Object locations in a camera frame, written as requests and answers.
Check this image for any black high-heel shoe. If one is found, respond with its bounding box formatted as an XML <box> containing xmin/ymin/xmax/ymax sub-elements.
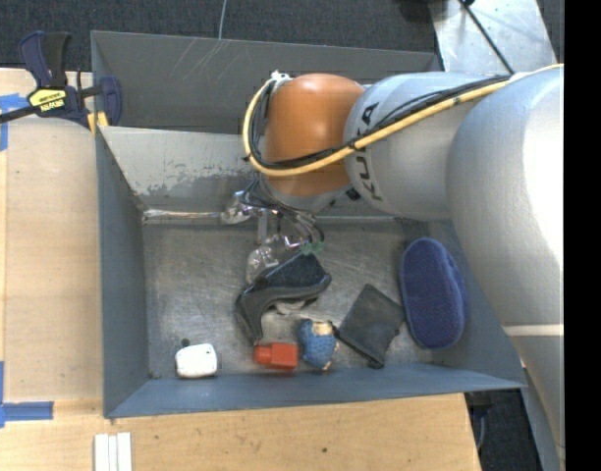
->
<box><xmin>234</xmin><ymin>251</ymin><xmax>333</xmax><ymax>348</ymax></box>

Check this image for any grey metal bin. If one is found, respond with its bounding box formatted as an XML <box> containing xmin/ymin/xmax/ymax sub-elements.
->
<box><xmin>89</xmin><ymin>29</ymin><xmax>528</xmax><ymax>420</ymax></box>

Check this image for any red plastic block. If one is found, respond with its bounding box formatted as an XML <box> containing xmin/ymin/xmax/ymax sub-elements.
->
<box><xmin>252</xmin><ymin>341</ymin><xmax>300</xmax><ymax>372</ymax></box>

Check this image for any blue and beige toy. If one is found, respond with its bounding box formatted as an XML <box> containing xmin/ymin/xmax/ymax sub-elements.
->
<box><xmin>296</xmin><ymin>317</ymin><xmax>339</xmax><ymax>373</ymax></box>

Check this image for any white small box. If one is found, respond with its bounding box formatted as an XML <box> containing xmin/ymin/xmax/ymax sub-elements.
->
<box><xmin>174</xmin><ymin>342</ymin><xmax>219</xmax><ymax>379</ymax></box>

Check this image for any dark grey square pad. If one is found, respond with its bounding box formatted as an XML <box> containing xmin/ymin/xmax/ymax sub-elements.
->
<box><xmin>337</xmin><ymin>283</ymin><xmax>407</xmax><ymax>370</ymax></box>

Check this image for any blue oval slipper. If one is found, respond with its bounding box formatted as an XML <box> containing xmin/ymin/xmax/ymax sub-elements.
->
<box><xmin>398</xmin><ymin>235</ymin><xmax>469</xmax><ymax>350</ymax></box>

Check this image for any pale wood flat board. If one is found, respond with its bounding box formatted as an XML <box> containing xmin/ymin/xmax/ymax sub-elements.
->
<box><xmin>3</xmin><ymin>115</ymin><xmax>108</xmax><ymax>404</ymax></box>

